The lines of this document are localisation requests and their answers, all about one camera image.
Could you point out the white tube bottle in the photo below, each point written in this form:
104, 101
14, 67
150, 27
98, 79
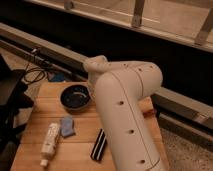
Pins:
49, 144

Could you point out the blue cloth piece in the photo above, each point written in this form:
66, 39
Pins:
67, 126

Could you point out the blue object behind table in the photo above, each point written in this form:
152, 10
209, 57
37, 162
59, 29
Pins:
58, 78

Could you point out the red small object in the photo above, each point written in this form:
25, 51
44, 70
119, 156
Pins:
149, 113

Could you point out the black chair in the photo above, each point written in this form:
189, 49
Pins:
12, 98

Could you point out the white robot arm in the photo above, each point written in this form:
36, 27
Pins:
117, 88

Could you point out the black ceramic bowl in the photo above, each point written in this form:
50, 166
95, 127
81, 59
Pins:
75, 97

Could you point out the black white striped box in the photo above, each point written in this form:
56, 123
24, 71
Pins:
99, 146

